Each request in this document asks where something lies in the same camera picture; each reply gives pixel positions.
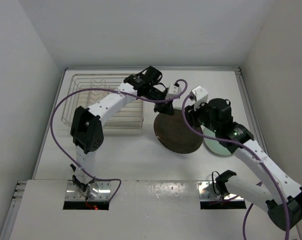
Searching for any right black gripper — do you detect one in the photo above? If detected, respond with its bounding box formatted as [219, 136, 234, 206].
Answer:
[182, 98, 219, 134]

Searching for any dark brown plate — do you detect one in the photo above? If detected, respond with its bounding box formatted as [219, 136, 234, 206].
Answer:
[153, 107, 203, 154]

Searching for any green floral plate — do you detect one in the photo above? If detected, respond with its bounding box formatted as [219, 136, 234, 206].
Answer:
[202, 127, 233, 157]

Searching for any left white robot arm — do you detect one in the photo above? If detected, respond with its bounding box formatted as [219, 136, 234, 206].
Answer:
[70, 66, 181, 193]

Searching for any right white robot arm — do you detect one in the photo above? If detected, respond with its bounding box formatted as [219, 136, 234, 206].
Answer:
[182, 95, 302, 232]

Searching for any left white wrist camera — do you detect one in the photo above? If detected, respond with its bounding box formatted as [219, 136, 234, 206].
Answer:
[166, 84, 181, 99]

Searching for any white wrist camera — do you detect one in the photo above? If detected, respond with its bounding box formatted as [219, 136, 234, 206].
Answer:
[190, 85, 209, 110]
[166, 84, 181, 99]

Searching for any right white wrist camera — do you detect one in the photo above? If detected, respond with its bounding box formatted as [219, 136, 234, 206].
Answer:
[190, 85, 209, 110]

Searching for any wire dish rack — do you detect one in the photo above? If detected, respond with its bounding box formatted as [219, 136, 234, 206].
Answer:
[61, 73, 144, 136]

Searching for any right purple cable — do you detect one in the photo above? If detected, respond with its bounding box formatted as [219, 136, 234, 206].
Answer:
[182, 92, 291, 240]

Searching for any purple cable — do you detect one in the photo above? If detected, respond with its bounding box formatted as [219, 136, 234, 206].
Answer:
[182, 92, 291, 240]
[50, 78, 188, 203]

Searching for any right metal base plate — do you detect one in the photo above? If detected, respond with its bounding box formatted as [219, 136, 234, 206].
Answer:
[197, 180, 244, 203]

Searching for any metal base plate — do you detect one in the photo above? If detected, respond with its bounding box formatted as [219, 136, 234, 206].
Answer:
[65, 181, 111, 202]
[197, 180, 244, 203]

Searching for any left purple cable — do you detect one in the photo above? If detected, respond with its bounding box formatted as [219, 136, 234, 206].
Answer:
[50, 78, 188, 203]

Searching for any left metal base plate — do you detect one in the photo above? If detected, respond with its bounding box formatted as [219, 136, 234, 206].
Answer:
[65, 181, 111, 202]

